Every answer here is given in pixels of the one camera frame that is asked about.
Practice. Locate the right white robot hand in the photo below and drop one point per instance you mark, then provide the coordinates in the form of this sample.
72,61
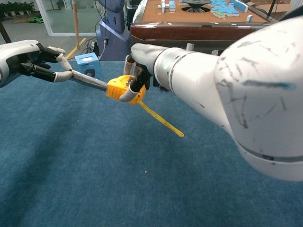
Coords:
144,53

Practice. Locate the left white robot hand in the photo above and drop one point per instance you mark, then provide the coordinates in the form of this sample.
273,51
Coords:
16,56

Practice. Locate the yellow tape measure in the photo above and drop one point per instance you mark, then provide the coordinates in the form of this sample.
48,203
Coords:
114,89

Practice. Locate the purple-blue robot base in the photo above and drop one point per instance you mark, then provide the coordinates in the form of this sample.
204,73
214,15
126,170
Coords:
113,35

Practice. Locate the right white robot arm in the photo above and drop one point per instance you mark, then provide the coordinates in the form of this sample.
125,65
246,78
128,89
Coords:
236,82

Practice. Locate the dark slanted table leg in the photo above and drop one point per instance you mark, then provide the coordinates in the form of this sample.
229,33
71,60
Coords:
4,33

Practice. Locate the green item on floor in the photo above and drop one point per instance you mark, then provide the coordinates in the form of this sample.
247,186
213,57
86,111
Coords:
35,19

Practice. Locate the row of potted plants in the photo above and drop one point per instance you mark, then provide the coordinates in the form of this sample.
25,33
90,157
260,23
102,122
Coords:
16,8

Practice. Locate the brown mahjong table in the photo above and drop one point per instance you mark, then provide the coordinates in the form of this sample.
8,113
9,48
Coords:
189,30

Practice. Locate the white-framed glass partition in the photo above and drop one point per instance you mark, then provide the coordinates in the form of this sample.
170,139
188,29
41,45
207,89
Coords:
61,34

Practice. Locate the stack of white-blue mahjong tiles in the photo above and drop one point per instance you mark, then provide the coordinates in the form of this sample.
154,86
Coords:
166,6

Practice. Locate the light blue speaker box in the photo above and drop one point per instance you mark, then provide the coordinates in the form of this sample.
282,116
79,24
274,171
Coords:
87,59

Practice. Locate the wooden pole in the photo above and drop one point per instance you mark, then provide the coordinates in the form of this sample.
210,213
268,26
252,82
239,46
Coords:
76,23

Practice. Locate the black mahjong table centre dial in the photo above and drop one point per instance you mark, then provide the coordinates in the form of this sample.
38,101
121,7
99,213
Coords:
196,4

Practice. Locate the pile of blue mahjong tiles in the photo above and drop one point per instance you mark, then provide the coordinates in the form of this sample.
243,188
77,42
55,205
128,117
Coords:
225,8

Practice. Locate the single white-blue mahjong tile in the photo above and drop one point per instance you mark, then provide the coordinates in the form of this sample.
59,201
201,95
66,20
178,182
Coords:
249,18

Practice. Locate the blue carpet table cover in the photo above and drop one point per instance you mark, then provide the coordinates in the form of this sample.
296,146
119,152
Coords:
94,153

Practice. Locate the cardboard box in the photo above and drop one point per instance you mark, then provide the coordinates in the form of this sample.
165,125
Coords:
281,6

